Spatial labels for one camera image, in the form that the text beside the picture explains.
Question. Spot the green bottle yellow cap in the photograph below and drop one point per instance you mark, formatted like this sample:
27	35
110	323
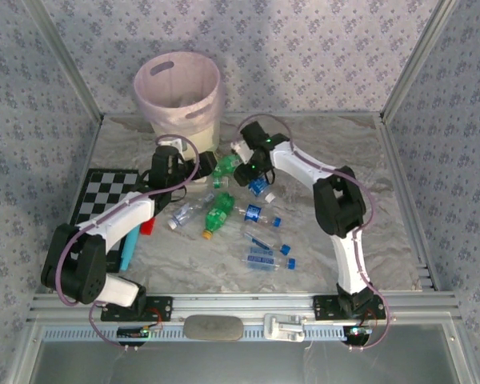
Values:
226	164

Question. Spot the blue-label bottle blue cap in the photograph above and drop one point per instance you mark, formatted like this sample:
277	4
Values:
253	213

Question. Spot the green bottle orange cap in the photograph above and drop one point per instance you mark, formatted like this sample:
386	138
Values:
218	214

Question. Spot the clear bottle white cap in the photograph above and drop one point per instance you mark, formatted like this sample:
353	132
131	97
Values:
182	216

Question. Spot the clear bottle pale blue label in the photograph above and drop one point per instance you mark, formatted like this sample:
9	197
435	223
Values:
264	261
260	242

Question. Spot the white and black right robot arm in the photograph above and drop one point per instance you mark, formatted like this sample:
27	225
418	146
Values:
296	158

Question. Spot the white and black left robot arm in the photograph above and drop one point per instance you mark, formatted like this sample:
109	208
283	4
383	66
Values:
120	216

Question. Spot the red plastic block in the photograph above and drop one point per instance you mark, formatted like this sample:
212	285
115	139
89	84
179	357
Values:
147	228

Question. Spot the black and grey checkerboard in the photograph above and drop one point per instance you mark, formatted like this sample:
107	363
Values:
104	192

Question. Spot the teal plastic cylinder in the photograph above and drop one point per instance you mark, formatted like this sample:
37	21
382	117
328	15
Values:
129	248

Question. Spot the pink plastic bucket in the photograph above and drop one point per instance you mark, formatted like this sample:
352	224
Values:
176	72

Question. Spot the grey oval pad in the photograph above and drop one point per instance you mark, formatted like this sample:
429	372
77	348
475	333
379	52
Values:
214	328

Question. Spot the small green circuit board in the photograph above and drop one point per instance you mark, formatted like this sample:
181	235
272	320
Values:
132	332
358	334

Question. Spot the grey glossy front panel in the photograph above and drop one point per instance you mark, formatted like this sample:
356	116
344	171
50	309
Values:
240	364

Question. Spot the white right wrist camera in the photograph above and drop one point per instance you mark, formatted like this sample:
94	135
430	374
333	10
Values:
240	151

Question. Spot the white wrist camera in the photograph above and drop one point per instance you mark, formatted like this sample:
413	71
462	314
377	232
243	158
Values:
240	151
172	145

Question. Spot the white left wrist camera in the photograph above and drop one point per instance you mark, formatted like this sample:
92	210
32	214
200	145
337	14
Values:
172	145

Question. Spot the aluminium frame side rail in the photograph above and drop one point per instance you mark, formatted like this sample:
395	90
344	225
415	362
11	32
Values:
85	160
401	180

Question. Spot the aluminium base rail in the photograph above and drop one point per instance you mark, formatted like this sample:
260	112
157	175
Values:
244	304

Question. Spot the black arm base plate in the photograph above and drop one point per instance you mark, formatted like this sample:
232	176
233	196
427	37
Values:
324	308
160	310

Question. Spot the aluminium frame post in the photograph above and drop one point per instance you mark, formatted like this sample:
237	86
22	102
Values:
420	60
68	60

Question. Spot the silver metal bracket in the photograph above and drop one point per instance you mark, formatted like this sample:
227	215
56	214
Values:
282	328

